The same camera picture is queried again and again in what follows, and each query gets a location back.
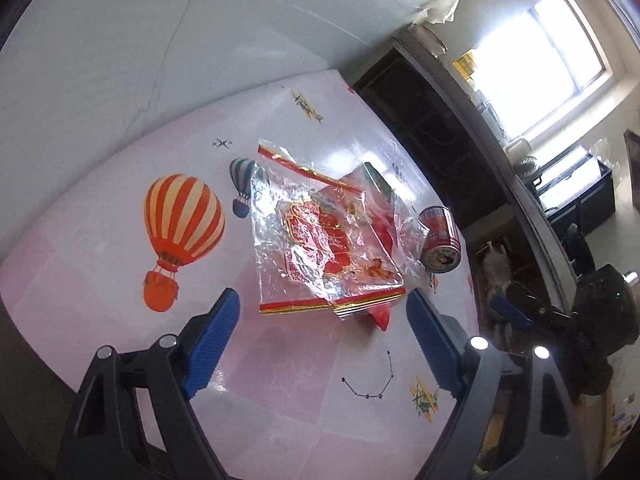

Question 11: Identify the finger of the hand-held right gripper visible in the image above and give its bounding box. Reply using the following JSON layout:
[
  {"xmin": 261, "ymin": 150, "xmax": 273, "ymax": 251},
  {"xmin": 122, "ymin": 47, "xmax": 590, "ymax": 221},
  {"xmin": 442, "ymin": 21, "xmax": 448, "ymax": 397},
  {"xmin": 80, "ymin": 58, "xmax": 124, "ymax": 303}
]
[
  {"xmin": 490, "ymin": 294, "xmax": 576, "ymax": 332},
  {"xmin": 509, "ymin": 282, "xmax": 575, "ymax": 315}
]

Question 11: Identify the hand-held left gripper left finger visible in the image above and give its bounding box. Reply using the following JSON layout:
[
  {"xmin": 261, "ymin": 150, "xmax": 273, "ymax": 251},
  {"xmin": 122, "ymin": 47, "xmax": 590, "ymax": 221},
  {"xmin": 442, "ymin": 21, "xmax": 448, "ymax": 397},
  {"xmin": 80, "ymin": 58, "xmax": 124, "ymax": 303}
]
[{"xmin": 59, "ymin": 287, "xmax": 242, "ymax": 480}]

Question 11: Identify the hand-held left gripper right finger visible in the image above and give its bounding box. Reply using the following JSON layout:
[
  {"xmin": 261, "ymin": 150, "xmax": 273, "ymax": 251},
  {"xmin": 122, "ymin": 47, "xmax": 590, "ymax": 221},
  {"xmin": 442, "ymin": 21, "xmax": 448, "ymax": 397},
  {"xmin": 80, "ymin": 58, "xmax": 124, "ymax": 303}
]
[{"xmin": 406, "ymin": 289, "xmax": 603, "ymax": 480}]

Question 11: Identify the red drink can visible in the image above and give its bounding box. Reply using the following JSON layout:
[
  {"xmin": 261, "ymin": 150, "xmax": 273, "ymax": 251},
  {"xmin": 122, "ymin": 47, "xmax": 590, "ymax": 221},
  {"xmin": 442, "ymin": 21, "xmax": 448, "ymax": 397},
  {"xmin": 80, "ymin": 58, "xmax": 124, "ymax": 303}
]
[{"xmin": 417, "ymin": 205, "xmax": 463, "ymax": 273}]

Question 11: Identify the clear red-printed snack bag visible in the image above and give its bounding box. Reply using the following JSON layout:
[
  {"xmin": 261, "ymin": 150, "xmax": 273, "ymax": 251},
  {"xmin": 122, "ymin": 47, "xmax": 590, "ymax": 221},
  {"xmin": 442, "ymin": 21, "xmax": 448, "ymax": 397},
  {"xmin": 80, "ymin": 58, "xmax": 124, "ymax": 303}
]
[{"xmin": 251, "ymin": 142, "xmax": 431, "ymax": 322}]

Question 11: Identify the white plastic bag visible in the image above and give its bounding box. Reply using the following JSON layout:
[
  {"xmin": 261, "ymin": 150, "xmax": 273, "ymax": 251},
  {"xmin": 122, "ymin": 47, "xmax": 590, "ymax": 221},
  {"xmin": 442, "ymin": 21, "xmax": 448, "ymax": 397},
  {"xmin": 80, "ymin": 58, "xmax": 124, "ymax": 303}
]
[{"xmin": 480, "ymin": 242, "xmax": 511, "ymax": 311}]

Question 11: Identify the pink printed table cover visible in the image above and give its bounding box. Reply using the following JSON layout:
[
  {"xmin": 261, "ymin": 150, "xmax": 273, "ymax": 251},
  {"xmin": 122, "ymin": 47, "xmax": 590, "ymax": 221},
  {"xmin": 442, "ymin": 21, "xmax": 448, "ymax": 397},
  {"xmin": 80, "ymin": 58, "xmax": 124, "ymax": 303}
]
[{"xmin": 0, "ymin": 71, "xmax": 481, "ymax": 480}]

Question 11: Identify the concrete counter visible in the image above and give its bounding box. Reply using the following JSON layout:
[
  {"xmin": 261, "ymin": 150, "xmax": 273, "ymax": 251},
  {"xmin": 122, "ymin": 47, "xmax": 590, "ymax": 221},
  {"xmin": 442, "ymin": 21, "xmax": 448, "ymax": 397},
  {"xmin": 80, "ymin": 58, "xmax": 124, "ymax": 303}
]
[{"xmin": 392, "ymin": 22, "xmax": 601, "ymax": 283}]

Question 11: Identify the yellow box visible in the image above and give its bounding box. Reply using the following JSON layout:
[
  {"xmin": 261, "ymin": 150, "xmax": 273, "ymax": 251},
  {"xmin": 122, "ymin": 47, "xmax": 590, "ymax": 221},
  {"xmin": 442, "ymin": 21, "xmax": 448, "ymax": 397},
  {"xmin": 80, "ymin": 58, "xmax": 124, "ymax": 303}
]
[{"xmin": 454, "ymin": 50, "xmax": 479, "ymax": 79}]

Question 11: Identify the bright window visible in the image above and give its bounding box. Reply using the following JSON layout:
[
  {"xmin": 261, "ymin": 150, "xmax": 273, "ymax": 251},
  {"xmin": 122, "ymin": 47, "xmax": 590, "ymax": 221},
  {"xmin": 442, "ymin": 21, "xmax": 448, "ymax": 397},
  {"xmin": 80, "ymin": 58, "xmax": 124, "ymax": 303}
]
[{"xmin": 470, "ymin": 0, "xmax": 623, "ymax": 136}]

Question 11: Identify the copper pot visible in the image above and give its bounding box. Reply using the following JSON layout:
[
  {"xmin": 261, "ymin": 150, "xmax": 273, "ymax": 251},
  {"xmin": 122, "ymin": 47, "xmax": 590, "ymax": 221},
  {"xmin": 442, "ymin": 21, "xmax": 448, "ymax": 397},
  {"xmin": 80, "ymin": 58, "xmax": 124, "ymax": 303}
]
[{"xmin": 407, "ymin": 24, "xmax": 449, "ymax": 57}]

